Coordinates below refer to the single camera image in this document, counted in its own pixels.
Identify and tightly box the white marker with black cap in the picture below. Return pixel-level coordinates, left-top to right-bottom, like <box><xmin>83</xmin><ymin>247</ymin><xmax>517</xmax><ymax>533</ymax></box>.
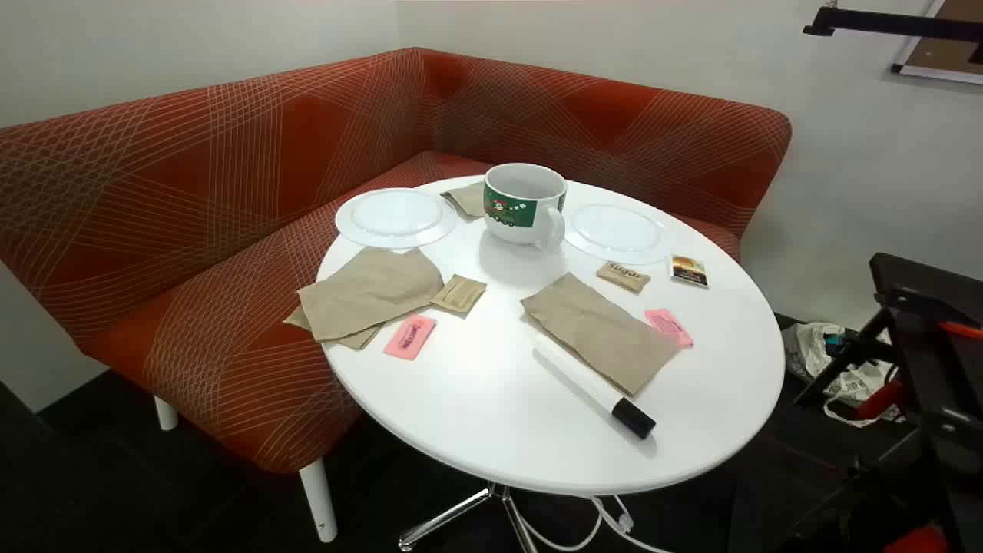
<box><xmin>528</xmin><ymin>331</ymin><xmax>660</xmax><ymax>443</ymax></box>

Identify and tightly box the brown sugar packet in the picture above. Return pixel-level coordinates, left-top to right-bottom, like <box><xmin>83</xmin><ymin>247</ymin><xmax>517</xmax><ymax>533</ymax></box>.
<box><xmin>592</xmin><ymin>257</ymin><xmax>655</xmax><ymax>299</ymax></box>
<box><xmin>428</xmin><ymin>275</ymin><xmax>493</xmax><ymax>321</ymax></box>

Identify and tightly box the white mug with green band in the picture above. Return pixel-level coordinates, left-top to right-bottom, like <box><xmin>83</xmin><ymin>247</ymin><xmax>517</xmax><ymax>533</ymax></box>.
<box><xmin>481</xmin><ymin>161</ymin><xmax>572</xmax><ymax>253</ymax></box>

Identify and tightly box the brown paper napkin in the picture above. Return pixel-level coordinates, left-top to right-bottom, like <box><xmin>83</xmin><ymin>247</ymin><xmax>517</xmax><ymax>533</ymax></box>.
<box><xmin>518</xmin><ymin>271</ymin><xmax>682</xmax><ymax>401</ymax></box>
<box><xmin>282</xmin><ymin>303</ymin><xmax>384</xmax><ymax>353</ymax></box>
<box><xmin>441</xmin><ymin>178</ymin><xmax>493</xmax><ymax>226</ymax></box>
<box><xmin>296</xmin><ymin>242</ymin><xmax>449</xmax><ymax>348</ymax></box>

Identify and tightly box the pink sweetener packet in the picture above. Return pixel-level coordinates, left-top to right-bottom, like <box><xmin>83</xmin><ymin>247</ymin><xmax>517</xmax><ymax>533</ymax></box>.
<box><xmin>381</xmin><ymin>315</ymin><xmax>441</xmax><ymax>363</ymax></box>
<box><xmin>641</xmin><ymin>303</ymin><xmax>699</xmax><ymax>353</ymax></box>

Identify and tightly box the black orange tea bag packet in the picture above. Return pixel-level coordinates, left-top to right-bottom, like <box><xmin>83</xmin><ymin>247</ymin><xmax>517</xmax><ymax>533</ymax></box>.
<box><xmin>667</xmin><ymin>253</ymin><xmax>712</xmax><ymax>293</ymax></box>

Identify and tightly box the chrome table base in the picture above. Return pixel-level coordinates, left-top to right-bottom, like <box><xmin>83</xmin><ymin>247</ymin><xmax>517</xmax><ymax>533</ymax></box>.
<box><xmin>396</xmin><ymin>484</ymin><xmax>579</xmax><ymax>553</ymax></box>

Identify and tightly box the white sofa leg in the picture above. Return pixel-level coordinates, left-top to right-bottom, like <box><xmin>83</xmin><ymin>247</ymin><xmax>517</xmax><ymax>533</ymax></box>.
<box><xmin>296</xmin><ymin>457</ymin><xmax>342</xmax><ymax>547</ymax></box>
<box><xmin>152</xmin><ymin>394</ymin><xmax>181</xmax><ymax>437</ymax></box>

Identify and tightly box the white green bag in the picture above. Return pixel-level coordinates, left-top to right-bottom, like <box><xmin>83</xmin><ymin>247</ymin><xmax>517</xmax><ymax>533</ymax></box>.
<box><xmin>786</xmin><ymin>321</ymin><xmax>873</xmax><ymax>389</ymax></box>

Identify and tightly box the orange patterned corner sofa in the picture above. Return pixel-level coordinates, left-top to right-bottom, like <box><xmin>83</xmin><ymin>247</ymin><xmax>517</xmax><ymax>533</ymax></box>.
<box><xmin>0</xmin><ymin>42</ymin><xmax>795</xmax><ymax>480</ymax></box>

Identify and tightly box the black mounting stand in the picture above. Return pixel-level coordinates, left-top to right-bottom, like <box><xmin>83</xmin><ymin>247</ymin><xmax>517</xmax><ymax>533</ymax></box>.
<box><xmin>795</xmin><ymin>249</ymin><xmax>983</xmax><ymax>553</ymax></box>

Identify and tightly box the black overhead bar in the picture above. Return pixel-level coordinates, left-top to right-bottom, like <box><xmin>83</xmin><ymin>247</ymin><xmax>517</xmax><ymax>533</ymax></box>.
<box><xmin>803</xmin><ymin>4</ymin><xmax>983</xmax><ymax>42</ymax></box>

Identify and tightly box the framed cork board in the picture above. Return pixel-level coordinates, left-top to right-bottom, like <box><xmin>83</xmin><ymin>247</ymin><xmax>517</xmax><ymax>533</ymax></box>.
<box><xmin>889</xmin><ymin>0</ymin><xmax>983</xmax><ymax>87</ymax></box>

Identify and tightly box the white cable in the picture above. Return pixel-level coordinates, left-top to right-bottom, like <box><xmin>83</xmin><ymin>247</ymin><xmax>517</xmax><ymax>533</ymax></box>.
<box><xmin>503</xmin><ymin>492</ymin><xmax>670</xmax><ymax>553</ymax></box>

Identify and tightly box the black clamp with orange handle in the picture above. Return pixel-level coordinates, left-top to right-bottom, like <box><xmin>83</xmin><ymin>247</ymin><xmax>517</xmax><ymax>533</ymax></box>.
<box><xmin>935</xmin><ymin>318</ymin><xmax>983</xmax><ymax>348</ymax></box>

